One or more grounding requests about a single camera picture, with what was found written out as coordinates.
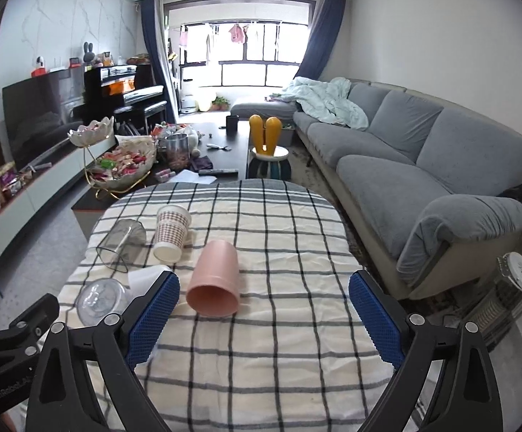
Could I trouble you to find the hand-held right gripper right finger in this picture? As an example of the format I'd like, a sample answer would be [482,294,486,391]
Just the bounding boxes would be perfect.
[348,270,498,432]

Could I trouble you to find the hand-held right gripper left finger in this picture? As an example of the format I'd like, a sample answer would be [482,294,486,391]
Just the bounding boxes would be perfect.
[27,271,181,432]

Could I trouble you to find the pink cup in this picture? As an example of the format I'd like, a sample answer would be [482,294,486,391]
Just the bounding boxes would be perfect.
[186,240,240,316]

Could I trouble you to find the clear glass cup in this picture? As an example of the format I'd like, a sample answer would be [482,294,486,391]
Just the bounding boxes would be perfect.
[75,278,133,327]

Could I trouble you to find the grey transparent cup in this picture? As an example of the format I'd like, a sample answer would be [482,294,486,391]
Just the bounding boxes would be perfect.
[95,219,147,273]

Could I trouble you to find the checkered paper cup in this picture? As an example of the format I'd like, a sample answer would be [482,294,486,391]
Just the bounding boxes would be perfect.
[153,204,192,262]

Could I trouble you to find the white paper sheet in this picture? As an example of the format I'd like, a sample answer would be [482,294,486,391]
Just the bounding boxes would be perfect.
[128,265,171,295]

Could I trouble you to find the plaid tablecloth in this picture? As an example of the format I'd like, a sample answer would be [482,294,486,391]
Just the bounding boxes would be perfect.
[56,179,399,432]

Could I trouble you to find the electric heater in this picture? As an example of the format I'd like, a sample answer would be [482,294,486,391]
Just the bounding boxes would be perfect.
[463,252,522,352]

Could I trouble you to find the white paper on coffee table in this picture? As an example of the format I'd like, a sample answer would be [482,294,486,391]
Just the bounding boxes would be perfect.
[171,170,219,185]

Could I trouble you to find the white TV cabinet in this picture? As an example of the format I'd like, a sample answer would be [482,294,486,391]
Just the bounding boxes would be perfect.
[0,137,117,275]

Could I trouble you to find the tiered snack bowl stand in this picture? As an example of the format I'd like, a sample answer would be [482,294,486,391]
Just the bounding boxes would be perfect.
[67,116,159,199]

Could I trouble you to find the clear jar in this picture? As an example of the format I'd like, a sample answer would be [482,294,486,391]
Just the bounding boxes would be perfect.
[166,134,191,171]

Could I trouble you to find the grey sofa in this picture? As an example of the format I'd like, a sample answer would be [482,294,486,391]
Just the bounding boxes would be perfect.
[230,78,522,300]

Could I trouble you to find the dark coffee table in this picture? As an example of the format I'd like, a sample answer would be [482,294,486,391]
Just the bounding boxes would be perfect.
[71,121,255,239]

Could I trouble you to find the black piano bench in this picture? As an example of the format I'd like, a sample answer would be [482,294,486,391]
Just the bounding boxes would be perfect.
[113,101,168,136]

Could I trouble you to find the yellow rabbit-ear stool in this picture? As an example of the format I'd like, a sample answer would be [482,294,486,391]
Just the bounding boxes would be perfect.
[247,114,292,181]

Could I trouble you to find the light green blanket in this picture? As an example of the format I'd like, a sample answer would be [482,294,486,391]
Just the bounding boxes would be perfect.
[270,76,370,131]

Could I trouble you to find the black television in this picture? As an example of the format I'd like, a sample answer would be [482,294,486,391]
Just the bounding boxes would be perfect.
[2,71,86,172]

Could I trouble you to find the black piano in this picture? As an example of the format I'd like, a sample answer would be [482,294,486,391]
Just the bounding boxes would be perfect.
[83,64,168,133]

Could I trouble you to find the blue curtain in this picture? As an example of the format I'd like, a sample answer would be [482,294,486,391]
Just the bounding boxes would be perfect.
[141,0,171,127]
[296,0,347,81]

